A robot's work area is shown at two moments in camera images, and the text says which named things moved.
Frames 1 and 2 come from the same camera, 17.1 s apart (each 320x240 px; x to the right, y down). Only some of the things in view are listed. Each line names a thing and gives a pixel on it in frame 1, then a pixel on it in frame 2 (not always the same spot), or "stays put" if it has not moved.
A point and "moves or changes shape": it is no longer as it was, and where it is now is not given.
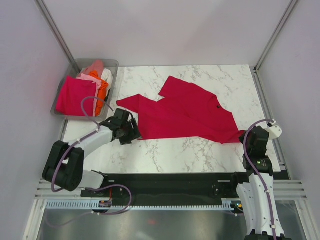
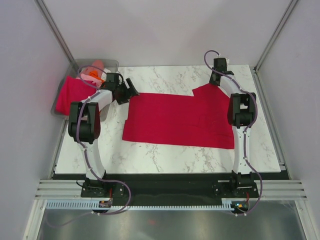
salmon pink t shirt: [98, 65] stays put
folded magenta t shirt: [72, 91] stays put
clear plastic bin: [86, 91] stays put
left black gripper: [134, 133] → [131, 91]
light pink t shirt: [98, 84] stays put
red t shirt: [183, 110] moves or changes shape
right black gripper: [241, 138] → [211, 80]
